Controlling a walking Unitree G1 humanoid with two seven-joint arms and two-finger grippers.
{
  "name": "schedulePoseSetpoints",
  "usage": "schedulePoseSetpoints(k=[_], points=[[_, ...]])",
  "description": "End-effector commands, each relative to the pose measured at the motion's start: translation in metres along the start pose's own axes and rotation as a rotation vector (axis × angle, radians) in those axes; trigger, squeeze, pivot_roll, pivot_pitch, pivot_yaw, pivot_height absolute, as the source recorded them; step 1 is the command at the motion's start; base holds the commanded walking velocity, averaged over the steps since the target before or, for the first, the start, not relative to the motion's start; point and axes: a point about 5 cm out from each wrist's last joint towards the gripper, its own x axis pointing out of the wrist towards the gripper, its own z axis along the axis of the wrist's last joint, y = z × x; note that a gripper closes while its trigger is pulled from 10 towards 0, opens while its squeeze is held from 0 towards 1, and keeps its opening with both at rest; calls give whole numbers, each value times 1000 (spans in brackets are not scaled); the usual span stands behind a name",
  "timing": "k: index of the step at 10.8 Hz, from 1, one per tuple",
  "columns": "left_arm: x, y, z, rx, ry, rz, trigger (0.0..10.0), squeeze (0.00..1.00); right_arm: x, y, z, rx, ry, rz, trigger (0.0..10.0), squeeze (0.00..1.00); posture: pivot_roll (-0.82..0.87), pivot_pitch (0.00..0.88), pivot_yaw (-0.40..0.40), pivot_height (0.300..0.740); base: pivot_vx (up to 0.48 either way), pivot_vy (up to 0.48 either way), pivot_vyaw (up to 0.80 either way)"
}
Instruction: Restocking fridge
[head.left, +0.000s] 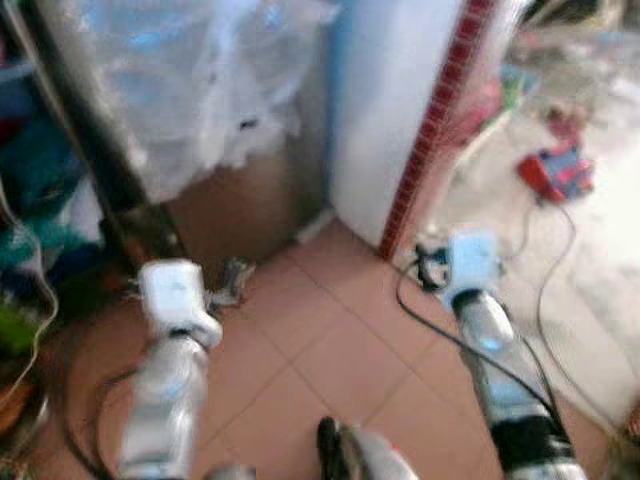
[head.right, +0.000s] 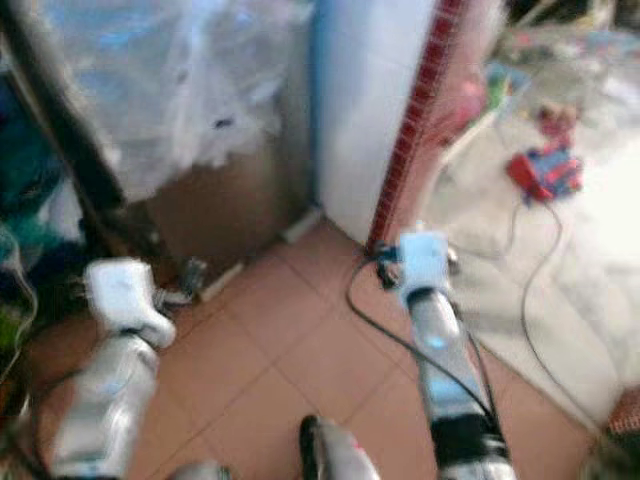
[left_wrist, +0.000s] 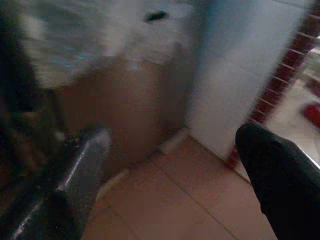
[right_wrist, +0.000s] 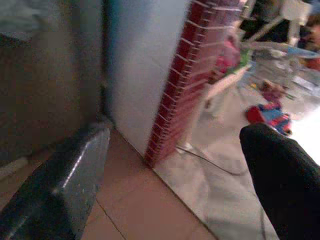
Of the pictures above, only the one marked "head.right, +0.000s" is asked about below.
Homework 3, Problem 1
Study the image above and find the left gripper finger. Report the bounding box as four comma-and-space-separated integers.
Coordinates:
162, 257, 212, 307

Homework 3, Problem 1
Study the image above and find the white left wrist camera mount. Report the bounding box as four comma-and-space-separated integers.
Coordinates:
82, 258, 176, 349

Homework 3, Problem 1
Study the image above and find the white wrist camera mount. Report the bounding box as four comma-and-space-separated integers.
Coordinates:
395, 230, 453, 301
82, 258, 176, 349

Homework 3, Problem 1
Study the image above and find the black floor cable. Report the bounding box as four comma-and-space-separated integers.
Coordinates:
490, 195, 611, 431

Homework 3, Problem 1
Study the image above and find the clear plastic sheet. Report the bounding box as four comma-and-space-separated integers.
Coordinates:
40, 0, 316, 206

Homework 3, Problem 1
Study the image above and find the red and blue bag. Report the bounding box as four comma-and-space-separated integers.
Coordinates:
505, 143, 586, 204

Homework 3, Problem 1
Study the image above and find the silver robot right leg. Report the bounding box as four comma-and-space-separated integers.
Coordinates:
298, 413, 391, 480

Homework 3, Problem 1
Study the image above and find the small red toy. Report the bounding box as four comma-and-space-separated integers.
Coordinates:
535, 105, 576, 141

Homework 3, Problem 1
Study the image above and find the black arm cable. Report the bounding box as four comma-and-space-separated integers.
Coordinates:
10, 380, 81, 480
345, 255, 506, 426

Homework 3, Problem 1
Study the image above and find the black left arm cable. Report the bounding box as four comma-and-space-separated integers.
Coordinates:
10, 380, 81, 480

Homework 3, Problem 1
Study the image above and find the silver robot left leg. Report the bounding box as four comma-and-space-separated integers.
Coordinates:
170, 460, 231, 480

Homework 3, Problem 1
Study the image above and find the silver robot leg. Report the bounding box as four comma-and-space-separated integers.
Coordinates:
298, 413, 391, 480
170, 460, 231, 480

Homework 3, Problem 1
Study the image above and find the teal cloth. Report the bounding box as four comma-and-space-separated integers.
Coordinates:
0, 90, 63, 241

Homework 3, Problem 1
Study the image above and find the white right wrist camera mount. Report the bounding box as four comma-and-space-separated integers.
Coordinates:
395, 230, 453, 301

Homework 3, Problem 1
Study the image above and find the white cord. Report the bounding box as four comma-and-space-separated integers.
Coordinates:
0, 225, 43, 351

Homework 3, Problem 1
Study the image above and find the green plastic bag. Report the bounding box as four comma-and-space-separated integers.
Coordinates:
0, 305, 27, 353

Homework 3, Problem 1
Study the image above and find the pink bag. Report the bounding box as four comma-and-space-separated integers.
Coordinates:
455, 78, 491, 131

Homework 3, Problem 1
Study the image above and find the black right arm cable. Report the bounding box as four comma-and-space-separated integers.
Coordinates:
345, 255, 506, 426

